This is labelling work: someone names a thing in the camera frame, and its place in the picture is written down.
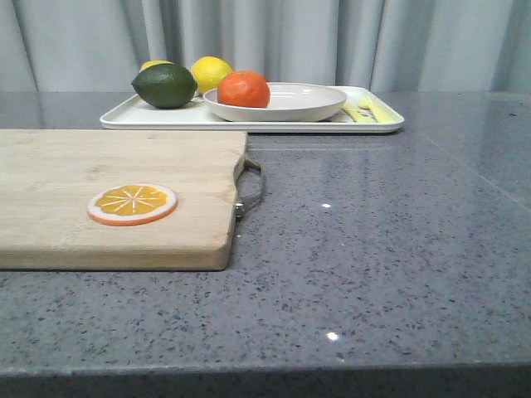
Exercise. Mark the beige round plate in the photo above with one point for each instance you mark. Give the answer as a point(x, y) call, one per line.
point(289, 102)

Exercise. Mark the whole orange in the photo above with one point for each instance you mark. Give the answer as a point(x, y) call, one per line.
point(244, 88)

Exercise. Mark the white rectangular bear tray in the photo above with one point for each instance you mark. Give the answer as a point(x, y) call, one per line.
point(134, 113)

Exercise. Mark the orange slice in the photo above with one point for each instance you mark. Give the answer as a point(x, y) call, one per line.
point(132, 204)

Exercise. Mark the yellow lemon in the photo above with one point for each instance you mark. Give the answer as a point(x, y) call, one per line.
point(209, 71)
point(152, 63)

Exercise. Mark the yellow-green plastic fork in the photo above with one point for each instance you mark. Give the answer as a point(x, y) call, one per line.
point(378, 112)

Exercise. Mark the green lime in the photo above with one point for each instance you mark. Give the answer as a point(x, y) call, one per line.
point(165, 86)

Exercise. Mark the wooden cutting board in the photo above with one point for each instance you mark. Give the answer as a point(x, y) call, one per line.
point(48, 176)

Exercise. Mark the grey pleated curtain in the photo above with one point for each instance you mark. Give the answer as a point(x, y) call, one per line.
point(69, 46)

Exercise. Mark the metal cutting board handle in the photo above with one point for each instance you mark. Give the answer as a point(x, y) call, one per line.
point(250, 187)

